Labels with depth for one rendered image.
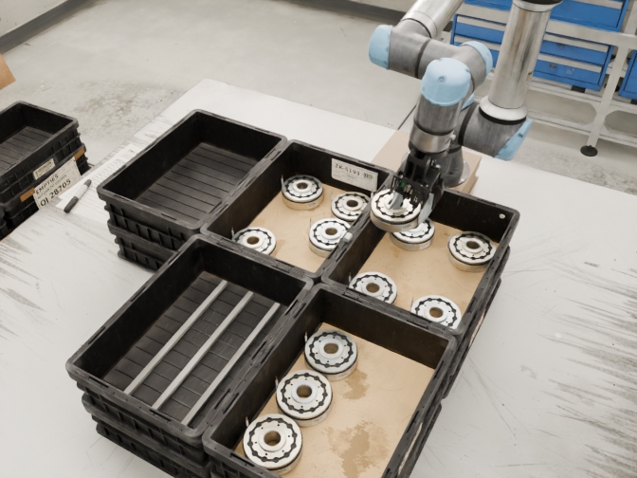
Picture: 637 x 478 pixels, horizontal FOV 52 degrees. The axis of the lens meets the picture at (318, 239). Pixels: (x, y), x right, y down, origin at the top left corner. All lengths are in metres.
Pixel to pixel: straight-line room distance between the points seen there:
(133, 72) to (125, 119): 0.49
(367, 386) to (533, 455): 0.36
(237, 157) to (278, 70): 2.12
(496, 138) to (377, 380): 0.69
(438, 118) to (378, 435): 0.57
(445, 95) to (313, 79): 2.71
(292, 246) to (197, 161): 0.42
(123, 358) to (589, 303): 1.07
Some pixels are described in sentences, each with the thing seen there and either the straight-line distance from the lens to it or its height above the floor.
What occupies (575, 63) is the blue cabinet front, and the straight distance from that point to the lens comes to 3.22.
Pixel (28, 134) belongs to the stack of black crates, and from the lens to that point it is 2.71.
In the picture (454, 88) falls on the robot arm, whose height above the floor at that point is 1.33.
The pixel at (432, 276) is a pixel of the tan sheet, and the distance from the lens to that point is 1.46.
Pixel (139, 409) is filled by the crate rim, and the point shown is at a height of 0.93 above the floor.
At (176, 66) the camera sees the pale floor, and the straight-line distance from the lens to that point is 4.01.
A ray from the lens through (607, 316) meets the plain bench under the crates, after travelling 1.67.
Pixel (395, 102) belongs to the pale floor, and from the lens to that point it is 3.59.
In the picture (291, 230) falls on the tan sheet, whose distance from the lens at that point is 1.55.
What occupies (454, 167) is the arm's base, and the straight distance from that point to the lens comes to 1.77.
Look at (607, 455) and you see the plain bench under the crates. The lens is 1.45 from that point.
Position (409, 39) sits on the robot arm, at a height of 1.33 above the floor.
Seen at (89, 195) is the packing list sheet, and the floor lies 0.70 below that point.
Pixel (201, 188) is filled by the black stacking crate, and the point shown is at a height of 0.83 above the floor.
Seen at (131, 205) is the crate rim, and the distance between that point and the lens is 1.53.
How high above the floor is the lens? 1.88
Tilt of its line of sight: 44 degrees down
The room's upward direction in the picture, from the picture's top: 1 degrees counter-clockwise
